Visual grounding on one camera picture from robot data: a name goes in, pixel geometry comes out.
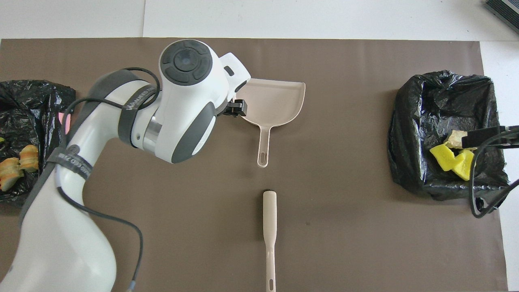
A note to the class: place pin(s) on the black plastic trash bag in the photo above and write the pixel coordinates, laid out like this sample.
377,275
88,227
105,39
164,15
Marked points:
425,121
24,113

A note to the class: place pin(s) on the tan foam trash piece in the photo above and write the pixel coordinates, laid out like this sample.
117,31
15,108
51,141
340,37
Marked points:
10,173
29,157

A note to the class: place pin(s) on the brown table mat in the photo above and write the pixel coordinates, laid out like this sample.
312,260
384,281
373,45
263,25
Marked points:
365,202

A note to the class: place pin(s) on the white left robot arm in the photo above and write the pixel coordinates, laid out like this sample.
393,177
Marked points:
186,101

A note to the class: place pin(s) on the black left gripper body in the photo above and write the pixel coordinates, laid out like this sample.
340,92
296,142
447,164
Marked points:
236,108

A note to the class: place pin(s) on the dark grey ribbed object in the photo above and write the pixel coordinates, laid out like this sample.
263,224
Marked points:
505,10

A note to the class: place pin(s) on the beige hand brush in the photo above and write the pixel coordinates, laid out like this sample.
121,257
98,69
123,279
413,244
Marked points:
269,219

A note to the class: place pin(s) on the pink plastic bin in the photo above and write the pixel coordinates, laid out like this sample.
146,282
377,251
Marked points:
61,121

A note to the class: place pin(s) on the pale pink plastic dustpan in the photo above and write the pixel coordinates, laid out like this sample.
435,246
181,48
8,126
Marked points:
275,101

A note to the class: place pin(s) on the grey-tan foam trash piece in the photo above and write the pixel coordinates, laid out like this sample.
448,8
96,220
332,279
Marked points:
454,140

